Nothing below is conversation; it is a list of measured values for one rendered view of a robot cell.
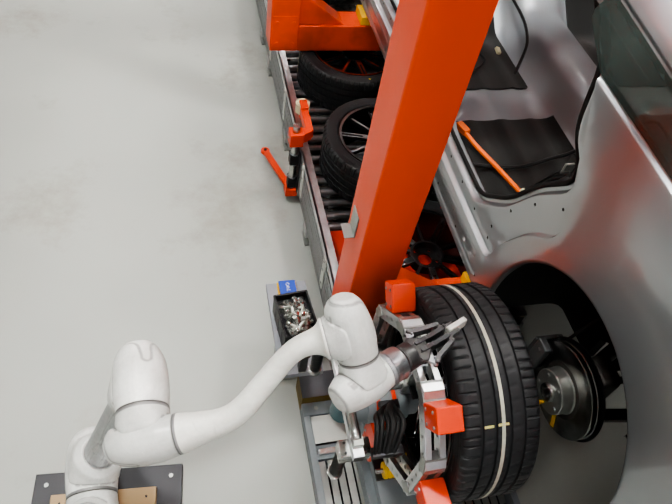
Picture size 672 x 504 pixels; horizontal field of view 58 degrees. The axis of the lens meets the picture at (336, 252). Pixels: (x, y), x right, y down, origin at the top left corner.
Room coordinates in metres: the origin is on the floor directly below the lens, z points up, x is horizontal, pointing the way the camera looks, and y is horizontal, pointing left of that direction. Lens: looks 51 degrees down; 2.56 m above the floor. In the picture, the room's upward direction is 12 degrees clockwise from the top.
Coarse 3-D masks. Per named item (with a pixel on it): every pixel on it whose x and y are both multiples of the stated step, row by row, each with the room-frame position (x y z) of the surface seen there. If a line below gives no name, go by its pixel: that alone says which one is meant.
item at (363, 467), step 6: (360, 426) 1.05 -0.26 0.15; (360, 462) 0.89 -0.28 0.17; (366, 462) 0.91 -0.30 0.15; (360, 468) 0.88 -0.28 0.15; (366, 468) 0.88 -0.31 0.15; (360, 474) 0.86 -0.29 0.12; (366, 474) 0.86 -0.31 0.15; (360, 480) 0.85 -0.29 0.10; (366, 480) 0.83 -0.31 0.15; (372, 480) 0.84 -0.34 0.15; (366, 486) 0.80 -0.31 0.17; (372, 486) 0.82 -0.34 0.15; (366, 492) 0.79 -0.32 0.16; (372, 492) 0.79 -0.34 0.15; (366, 498) 0.77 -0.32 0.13; (372, 498) 0.77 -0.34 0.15
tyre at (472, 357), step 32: (416, 288) 1.13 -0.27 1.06; (448, 288) 1.13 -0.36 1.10; (480, 288) 1.14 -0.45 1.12; (448, 320) 0.96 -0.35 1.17; (512, 320) 1.01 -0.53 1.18; (448, 352) 0.87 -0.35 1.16; (480, 352) 0.88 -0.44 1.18; (512, 352) 0.91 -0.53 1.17; (448, 384) 0.81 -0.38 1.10; (480, 384) 0.80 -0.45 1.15; (512, 384) 0.82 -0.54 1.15; (480, 416) 0.73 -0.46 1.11; (512, 416) 0.75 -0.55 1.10; (480, 448) 0.67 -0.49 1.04; (512, 448) 0.69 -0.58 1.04; (448, 480) 0.63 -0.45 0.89; (480, 480) 0.62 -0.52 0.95; (512, 480) 0.65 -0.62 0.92
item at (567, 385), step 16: (560, 352) 1.10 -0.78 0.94; (576, 352) 1.08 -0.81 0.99; (544, 368) 1.06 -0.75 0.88; (560, 368) 1.06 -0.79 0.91; (576, 368) 1.02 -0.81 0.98; (560, 384) 0.99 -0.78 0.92; (576, 384) 0.99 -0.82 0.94; (592, 384) 0.97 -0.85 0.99; (544, 400) 0.99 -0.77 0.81; (560, 400) 0.95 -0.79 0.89; (576, 400) 0.95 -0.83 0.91; (592, 400) 0.92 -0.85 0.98; (560, 416) 0.95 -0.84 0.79; (576, 416) 0.92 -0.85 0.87; (592, 416) 0.89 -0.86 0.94; (560, 432) 0.92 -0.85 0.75; (576, 432) 0.88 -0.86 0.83; (592, 432) 0.87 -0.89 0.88
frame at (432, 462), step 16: (384, 304) 1.11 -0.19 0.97; (384, 320) 1.13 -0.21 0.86; (400, 320) 0.97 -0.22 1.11; (416, 320) 0.98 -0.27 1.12; (384, 336) 1.09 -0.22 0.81; (432, 352) 0.88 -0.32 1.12; (416, 368) 0.82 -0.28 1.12; (432, 368) 0.83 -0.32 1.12; (416, 384) 0.79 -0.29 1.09; (432, 384) 0.79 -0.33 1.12; (432, 400) 0.75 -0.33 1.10; (384, 432) 0.84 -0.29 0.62; (400, 464) 0.75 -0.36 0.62; (432, 464) 0.63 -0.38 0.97; (400, 480) 0.66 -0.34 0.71; (416, 480) 0.62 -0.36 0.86
